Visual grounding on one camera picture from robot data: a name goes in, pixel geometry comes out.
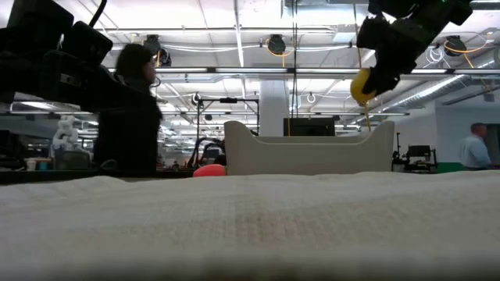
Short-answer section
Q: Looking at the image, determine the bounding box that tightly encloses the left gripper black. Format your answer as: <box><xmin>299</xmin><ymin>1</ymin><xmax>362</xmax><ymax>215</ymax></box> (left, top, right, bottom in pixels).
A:
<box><xmin>0</xmin><ymin>0</ymin><xmax>157</xmax><ymax>114</ymax></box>

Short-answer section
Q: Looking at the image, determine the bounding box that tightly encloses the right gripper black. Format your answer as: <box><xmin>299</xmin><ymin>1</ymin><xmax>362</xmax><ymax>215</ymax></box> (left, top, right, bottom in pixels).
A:
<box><xmin>361</xmin><ymin>11</ymin><xmax>435</xmax><ymax>97</ymax></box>

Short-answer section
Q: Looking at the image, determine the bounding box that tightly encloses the yellow lemon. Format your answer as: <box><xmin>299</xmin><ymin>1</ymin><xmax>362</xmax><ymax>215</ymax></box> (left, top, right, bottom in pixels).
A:
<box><xmin>349</xmin><ymin>68</ymin><xmax>378</xmax><ymax>106</ymax></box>

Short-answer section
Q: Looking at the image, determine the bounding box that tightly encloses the red tomato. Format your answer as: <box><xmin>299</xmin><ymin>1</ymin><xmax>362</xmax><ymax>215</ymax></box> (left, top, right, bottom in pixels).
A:
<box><xmin>192</xmin><ymin>163</ymin><xmax>227</xmax><ymax>179</ymax></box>

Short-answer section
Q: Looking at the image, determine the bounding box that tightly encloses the white tupperware container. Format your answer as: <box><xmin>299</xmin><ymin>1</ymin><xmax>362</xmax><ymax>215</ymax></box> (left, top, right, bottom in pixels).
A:
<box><xmin>223</xmin><ymin>119</ymin><xmax>396</xmax><ymax>176</ymax></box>

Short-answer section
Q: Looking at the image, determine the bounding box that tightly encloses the person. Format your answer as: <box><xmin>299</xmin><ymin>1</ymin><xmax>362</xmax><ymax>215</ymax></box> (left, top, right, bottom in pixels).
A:
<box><xmin>457</xmin><ymin>122</ymin><xmax>493</xmax><ymax>172</ymax></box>
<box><xmin>93</xmin><ymin>42</ymin><xmax>164</xmax><ymax>177</ymax></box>

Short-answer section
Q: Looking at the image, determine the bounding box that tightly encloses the white robot figure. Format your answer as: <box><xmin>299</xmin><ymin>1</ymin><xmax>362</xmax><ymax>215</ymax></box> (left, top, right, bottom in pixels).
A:
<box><xmin>50</xmin><ymin>115</ymin><xmax>93</xmax><ymax>157</ymax></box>

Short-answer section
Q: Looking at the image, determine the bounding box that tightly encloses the dark box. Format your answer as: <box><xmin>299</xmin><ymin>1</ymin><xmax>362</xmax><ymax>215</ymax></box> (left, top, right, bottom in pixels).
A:
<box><xmin>53</xmin><ymin>150</ymin><xmax>95</xmax><ymax>170</ymax></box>

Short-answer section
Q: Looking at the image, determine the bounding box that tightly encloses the black equipment cart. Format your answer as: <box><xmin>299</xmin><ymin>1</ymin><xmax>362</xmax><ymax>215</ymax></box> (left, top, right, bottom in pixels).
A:
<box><xmin>391</xmin><ymin>132</ymin><xmax>439</xmax><ymax>173</ymax></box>

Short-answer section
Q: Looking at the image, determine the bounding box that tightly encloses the black screen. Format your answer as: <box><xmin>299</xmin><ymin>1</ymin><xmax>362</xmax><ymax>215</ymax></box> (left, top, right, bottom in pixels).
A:
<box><xmin>283</xmin><ymin>116</ymin><xmax>336</xmax><ymax>137</ymax></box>

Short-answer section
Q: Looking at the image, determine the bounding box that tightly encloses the green box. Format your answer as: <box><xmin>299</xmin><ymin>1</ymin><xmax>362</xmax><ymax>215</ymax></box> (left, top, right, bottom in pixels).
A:
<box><xmin>437</xmin><ymin>162</ymin><xmax>469</xmax><ymax>173</ymax></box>

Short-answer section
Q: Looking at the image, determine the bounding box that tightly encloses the white pillar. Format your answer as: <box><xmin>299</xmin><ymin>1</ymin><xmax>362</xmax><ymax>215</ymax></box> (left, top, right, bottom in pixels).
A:
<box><xmin>259</xmin><ymin>80</ymin><xmax>290</xmax><ymax>137</ymax></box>

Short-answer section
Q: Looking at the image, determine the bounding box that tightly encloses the black and red machine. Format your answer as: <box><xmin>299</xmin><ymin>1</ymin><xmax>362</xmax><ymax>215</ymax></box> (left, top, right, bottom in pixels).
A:
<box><xmin>186</xmin><ymin>137</ymin><xmax>227</xmax><ymax>172</ymax></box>

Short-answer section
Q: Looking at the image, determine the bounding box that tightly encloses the white cloth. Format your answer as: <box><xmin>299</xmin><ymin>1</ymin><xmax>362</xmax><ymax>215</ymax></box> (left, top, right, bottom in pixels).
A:
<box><xmin>0</xmin><ymin>170</ymin><xmax>500</xmax><ymax>281</ymax></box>

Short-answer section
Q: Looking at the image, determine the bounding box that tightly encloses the silver air duct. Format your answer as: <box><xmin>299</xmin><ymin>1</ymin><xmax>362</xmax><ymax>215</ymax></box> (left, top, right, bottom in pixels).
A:
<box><xmin>351</xmin><ymin>73</ymin><xmax>470</xmax><ymax>126</ymax></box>

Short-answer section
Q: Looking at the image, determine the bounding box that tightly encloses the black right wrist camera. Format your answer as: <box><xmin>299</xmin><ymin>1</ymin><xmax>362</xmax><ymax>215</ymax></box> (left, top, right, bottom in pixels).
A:
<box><xmin>355</xmin><ymin>15</ymin><xmax>394</xmax><ymax>51</ymax></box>

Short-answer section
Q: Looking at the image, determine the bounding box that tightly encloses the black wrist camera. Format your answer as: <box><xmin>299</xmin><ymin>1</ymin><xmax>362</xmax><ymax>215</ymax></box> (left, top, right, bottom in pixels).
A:
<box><xmin>355</xmin><ymin>15</ymin><xmax>394</xmax><ymax>51</ymax></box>
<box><xmin>62</xmin><ymin>21</ymin><xmax>114</xmax><ymax>66</ymax></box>

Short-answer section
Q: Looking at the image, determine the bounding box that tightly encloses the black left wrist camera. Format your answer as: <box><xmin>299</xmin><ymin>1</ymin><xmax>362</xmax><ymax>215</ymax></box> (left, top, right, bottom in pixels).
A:
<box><xmin>62</xmin><ymin>21</ymin><xmax>114</xmax><ymax>66</ymax></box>

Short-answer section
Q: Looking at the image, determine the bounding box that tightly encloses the ceiling cable reel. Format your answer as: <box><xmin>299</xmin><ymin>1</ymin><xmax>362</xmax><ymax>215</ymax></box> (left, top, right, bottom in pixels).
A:
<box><xmin>445</xmin><ymin>34</ymin><xmax>468</xmax><ymax>58</ymax></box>
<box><xmin>267</xmin><ymin>34</ymin><xmax>287</xmax><ymax>55</ymax></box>
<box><xmin>142</xmin><ymin>34</ymin><xmax>173</xmax><ymax>67</ymax></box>

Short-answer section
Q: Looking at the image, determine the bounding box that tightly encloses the black hanging cable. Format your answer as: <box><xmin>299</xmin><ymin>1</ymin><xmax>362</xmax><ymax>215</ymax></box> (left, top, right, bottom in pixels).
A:
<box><xmin>291</xmin><ymin>0</ymin><xmax>300</xmax><ymax>118</ymax></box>

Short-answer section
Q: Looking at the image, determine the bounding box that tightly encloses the black table frame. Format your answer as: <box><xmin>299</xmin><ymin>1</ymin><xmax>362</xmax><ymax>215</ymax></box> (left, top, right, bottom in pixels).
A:
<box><xmin>0</xmin><ymin>168</ymin><xmax>227</xmax><ymax>185</ymax></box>

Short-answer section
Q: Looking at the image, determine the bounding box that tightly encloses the black camera frame stand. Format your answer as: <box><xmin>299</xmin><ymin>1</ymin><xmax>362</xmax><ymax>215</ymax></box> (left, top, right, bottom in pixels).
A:
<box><xmin>196</xmin><ymin>97</ymin><xmax>261</xmax><ymax>157</ymax></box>

